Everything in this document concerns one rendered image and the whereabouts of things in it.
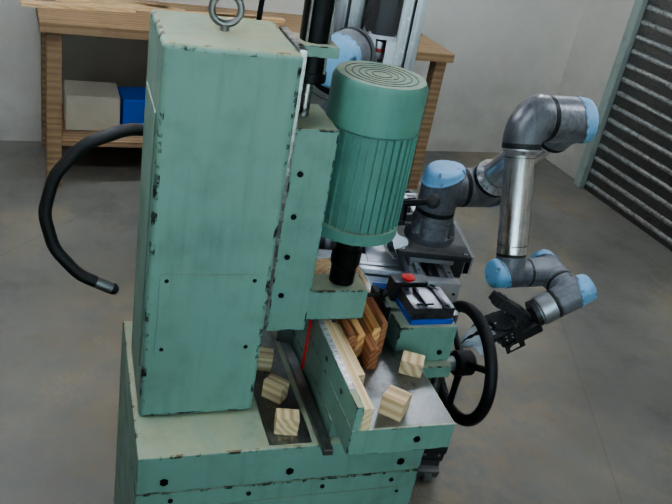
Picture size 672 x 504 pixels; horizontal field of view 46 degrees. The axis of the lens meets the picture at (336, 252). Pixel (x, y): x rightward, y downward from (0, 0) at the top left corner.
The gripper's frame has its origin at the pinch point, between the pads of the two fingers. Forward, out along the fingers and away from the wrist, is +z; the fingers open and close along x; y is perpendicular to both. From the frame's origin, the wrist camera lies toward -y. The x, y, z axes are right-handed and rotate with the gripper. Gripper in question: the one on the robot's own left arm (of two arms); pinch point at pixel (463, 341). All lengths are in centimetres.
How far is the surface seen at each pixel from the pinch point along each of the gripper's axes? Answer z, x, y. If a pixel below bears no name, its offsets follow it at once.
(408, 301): 11.2, -13.3, -30.5
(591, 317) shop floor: -88, 121, 142
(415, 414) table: 21.1, -37.4, -25.0
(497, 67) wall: -152, 331, 106
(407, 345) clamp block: 15.4, -17.7, -23.5
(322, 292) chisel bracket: 27, -15, -44
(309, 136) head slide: 18, -18, -78
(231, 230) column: 37, -22, -70
